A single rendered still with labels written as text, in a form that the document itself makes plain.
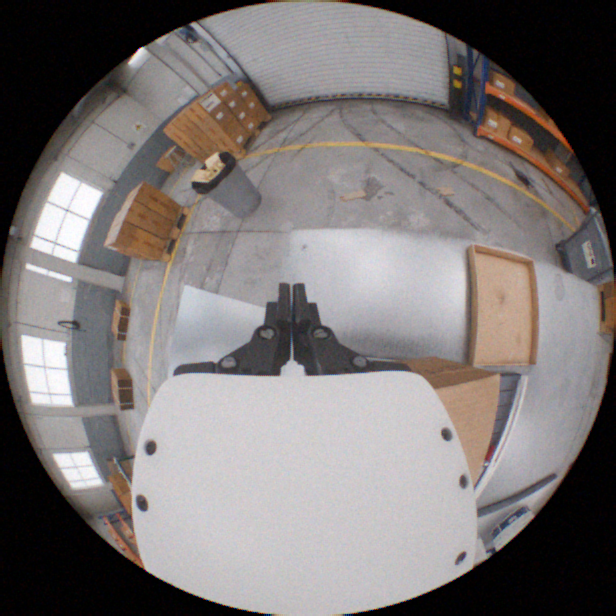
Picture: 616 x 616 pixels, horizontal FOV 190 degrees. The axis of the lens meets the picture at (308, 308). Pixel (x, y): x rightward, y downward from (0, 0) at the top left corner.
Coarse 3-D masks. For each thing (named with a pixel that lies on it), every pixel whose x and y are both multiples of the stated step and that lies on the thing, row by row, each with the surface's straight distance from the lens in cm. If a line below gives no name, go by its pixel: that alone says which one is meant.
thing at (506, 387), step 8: (504, 376) 56; (512, 376) 58; (504, 384) 57; (512, 384) 59; (504, 392) 57; (512, 392) 60; (504, 400) 58; (504, 408) 59; (496, 416) 58; (504, 416) 61; (496, 424) 60; (496, 432) 62; (496, 440) 63; (488, 448) 63
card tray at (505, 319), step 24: (480, 264) 59; (504, 264) 65; (528, 264) 73; (480, 288) 57; (504, 288) 62; (528, 288) 70; (480, 312) 56; (504, 312) 61; (528, 312) 68; (480, 336) 55; (504, 336) 60; (528, 336) 68; (480, 360) 56; (504, 360) 61; (528, 360) 69
